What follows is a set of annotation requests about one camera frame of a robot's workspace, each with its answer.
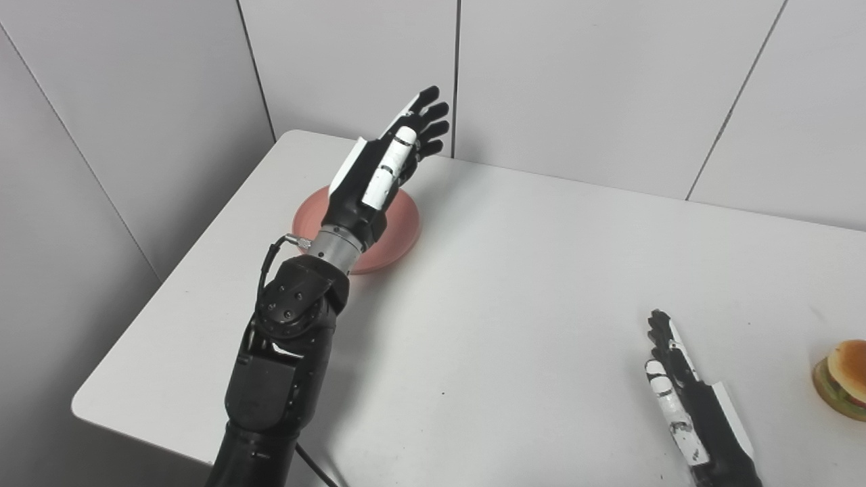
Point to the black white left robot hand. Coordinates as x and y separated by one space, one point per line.
352 203

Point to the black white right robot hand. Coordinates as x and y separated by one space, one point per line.
710 426

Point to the pink round plate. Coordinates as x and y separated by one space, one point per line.
400 230

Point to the toy hamburger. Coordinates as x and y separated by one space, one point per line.
846 379

